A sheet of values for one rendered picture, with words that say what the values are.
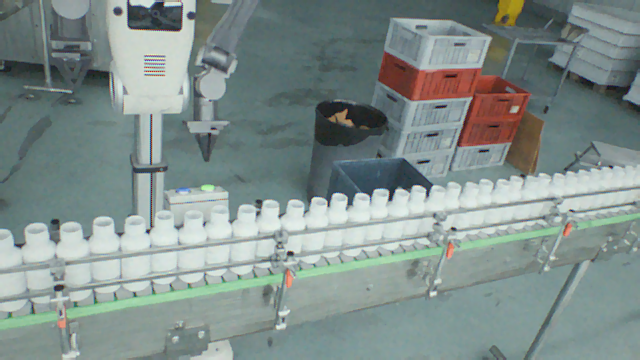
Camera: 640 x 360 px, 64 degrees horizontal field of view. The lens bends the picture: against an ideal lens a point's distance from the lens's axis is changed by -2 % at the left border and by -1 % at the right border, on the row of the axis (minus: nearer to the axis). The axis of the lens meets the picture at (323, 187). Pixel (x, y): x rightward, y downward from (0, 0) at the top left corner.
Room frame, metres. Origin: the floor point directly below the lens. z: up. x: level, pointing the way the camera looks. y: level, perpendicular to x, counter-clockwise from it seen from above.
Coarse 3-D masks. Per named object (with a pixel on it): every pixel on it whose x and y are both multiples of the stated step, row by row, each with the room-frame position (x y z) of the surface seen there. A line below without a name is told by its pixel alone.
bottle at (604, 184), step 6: (606, 168) 1.59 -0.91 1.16; (606, 174) 1.56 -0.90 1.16; (600, 180) 1.56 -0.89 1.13; (606, 180) 1.56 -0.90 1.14; (600, 186) 1.55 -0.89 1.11; (606, 186) 1.55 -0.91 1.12; (594, 198) 1.55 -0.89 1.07; (600, 198) 1.55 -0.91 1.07; (594, 204) 1.55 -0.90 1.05; (600, 204) 1.55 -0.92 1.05
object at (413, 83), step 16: (384, 64) 3.59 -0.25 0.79; (400, 64) 3.47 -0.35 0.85; (384, 80) 3.56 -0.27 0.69; (400, 80) 3.45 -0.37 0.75; (416, 80) 3.32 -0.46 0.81; (432, 80) 3.40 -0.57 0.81; (448, 80) 3.50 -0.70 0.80; (464, 80) 3.60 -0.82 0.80; (416, 96) 3.33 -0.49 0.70; (432, 96) 3.42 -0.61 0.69; (448, 96) 3.52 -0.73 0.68; (464, 96) 3.62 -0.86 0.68
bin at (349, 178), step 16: (368, 160) 1.73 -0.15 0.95; (384, 160) 1.77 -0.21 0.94; (400, 160) 1.81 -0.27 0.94; (336, 176) 1.62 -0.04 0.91; (352, 176) 1.71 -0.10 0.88; (368, 176) 1.74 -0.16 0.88; (384, 176) 1.78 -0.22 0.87; (400, 176) 1.80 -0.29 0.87; (416, 176) 1.72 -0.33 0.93; (336, 192) 1.60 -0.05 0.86; (352, 192) 1.52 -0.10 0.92; (368, 192) 1.75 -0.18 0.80
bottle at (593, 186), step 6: (594, 174) 1.53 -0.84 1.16; (600, 174) 1.53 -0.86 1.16; (594, 180) 1.53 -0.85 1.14; (588, 186) 1.52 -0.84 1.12; (594, 186) 1.52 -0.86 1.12; (588, 198) 1.51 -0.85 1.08; (582, 204) 1.52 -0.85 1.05; (588, 204) 1.52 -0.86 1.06; (576, 216) 1.52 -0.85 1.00; (582, 216) 1.52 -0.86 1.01
